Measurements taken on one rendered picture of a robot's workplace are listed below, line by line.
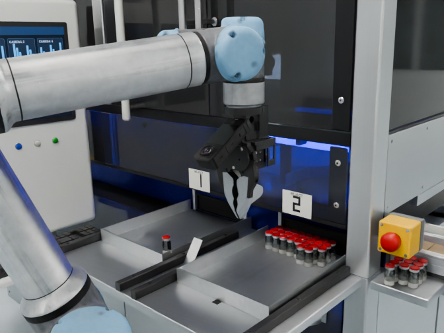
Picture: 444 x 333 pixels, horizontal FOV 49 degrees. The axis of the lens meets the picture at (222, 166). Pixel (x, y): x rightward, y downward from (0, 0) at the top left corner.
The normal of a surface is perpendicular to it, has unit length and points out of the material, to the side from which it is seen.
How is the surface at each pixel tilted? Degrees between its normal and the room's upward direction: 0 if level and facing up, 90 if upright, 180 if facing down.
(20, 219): 81
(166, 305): 0
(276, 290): 0
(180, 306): 0
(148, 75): 103
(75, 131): 90
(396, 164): 90
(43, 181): 90
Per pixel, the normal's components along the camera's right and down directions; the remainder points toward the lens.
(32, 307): -0.41, -0.25
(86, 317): 0.04, -0.93
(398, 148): 0.73, 0.15
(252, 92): 0.33, 0.23
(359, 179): -0.68, 0.19
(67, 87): 0.47, 0.34
